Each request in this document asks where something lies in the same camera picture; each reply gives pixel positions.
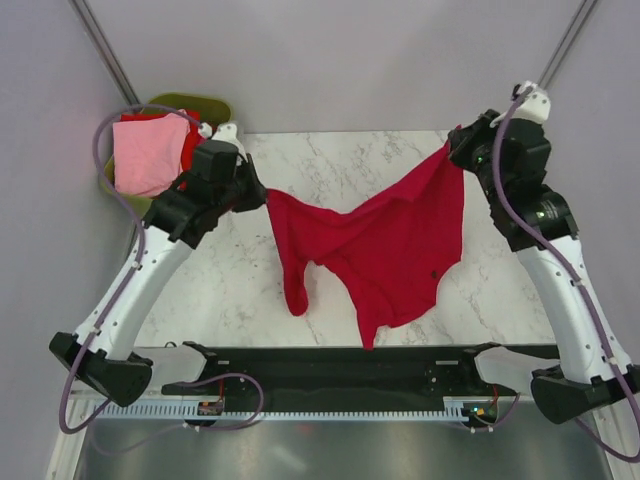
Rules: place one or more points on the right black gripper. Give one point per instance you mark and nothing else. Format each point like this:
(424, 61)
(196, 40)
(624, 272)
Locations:
(463, 139)

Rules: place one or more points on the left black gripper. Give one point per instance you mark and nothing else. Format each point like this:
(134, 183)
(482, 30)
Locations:
(257, 196)

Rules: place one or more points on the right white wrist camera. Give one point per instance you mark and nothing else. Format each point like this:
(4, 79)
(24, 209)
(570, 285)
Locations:
(536, 105)

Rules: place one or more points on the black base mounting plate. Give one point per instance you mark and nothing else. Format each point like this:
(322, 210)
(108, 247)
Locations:
(338, 379)

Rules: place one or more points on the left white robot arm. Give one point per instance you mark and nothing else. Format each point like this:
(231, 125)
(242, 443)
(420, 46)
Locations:
(101, 351)

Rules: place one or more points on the right aluminium frame post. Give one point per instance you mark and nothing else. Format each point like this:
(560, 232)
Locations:
(570, 36)

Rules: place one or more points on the red folded shirt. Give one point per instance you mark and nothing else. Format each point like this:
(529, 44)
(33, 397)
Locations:
(187, 150)

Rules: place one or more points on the white slotted cable duct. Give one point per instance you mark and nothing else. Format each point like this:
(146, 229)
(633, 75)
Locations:
(453, 410)

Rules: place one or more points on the left aluminium frame post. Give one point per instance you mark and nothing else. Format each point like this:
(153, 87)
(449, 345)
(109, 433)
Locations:
(101, 44)

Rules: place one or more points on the aluminium frame post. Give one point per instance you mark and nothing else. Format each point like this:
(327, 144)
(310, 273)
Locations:
(570, 36)
(101, 44)

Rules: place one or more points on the light pink folded shirt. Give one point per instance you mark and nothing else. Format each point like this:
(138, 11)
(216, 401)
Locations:
(145, 155)

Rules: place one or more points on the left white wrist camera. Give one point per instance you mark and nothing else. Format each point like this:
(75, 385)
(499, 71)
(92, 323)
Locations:
(228, 132)

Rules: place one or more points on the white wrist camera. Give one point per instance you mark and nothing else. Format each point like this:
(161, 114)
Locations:
(536, 105)
(228, 132)

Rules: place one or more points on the crimson red t shirt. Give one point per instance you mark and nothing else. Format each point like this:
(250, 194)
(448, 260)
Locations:
(390, 253)

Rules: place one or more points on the olive green basket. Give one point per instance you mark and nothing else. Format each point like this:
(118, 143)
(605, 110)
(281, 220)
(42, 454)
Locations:
(153, 143)

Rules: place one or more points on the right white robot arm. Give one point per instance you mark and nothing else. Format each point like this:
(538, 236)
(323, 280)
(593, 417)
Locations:
(540, 230)

